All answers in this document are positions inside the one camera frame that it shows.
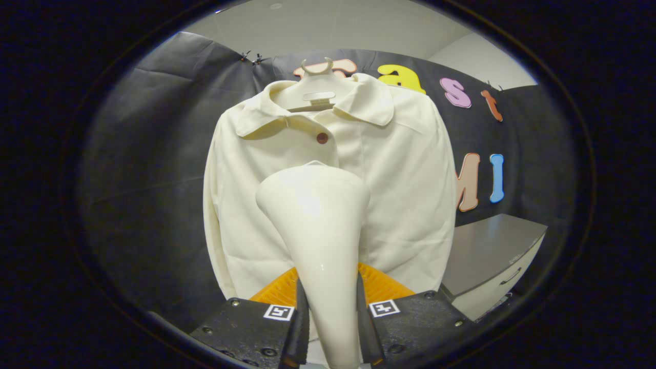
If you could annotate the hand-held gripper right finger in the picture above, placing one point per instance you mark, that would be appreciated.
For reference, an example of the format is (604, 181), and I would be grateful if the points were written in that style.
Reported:
(415, 323)

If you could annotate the white garment steamer head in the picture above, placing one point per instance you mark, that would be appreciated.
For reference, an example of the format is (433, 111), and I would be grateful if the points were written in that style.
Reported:
(323, 230)

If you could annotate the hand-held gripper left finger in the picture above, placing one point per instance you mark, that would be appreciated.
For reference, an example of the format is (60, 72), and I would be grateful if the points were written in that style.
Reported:
(246, 328)

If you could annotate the cream button-up shirt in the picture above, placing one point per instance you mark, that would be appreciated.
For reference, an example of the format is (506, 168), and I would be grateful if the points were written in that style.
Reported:
(405, 205)

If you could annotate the grey cabinet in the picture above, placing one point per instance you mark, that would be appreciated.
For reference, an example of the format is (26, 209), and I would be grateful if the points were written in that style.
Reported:
(487, 251)

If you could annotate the cream plastic hanger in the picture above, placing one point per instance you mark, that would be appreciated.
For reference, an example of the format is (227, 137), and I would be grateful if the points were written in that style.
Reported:
(318, 82)

